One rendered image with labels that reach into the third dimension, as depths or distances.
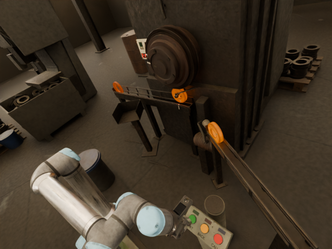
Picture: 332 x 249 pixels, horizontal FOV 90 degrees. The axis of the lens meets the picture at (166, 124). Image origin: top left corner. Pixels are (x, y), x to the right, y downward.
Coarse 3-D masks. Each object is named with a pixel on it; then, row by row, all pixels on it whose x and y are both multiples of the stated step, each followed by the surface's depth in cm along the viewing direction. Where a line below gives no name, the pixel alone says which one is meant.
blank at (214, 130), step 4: (208, 124) 119; (212, 124) 113; (216, 124) 112; (208, 128) 122; (212, 128) 115; (216, 128) 110; (212, 132) 120; (216, 132) 111; (220, 132) 110; (212, 136) 121; (216, 136) 114; (220, 136) 110; (216, 140) 117; (220, 140) 112
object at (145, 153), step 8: (120, 104) 184; (128, 104) 182; (136, 104) 181; (120, 112) 184; (128, 112) 187; (136, 112) 163; (120, 120) 181; (128, 120) 175; (136, 120) 170; (136, 128) 188; (144, 136) 196; (144, 144) 206; (152, 144) 223; (144, 152) 216; (152, 152) 213
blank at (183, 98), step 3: (174, 90) 147; (177, 90) 144; (180, 90) 142; (183, 90) 142; (174, 93) 149; (180, 93) 144; (183, 93) 142; (186, 93) 144; (183, 96) 144; (186, 96) 144; (177, 99) 152; (180, 99) 149; (183, 99) 147; (186, 99) 148; (180, 102) 152
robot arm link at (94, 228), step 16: (32, 176) 84; (48, 176) 84; (48, 192) 76; (64, 192) 74; (64, 208) 68; (80, 208) 66; (80, 224) 61; (96, 224) 60; (112, 224) 59; (96, 240) 55; (112, 240) 56
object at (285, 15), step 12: (288, 0) 140; (276, 12) 131; (288, 12) 150; (276, 24) 138; (288, 24) 163; (276, 36) 146; (288, 36) 177; (276, 48) 156; (276, 60) 170; (276, 72) 185; (276, 84) 231; (264, 96) 201
